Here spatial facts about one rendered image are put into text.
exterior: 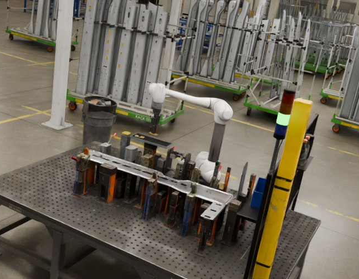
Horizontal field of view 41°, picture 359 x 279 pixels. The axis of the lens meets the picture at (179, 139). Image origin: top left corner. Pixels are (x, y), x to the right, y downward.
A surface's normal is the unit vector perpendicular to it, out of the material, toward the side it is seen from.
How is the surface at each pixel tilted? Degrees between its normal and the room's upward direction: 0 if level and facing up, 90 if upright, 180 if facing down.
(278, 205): 90
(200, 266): 0
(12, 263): 0
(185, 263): 0
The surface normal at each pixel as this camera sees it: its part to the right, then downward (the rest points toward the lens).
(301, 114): -0.40, 0.24
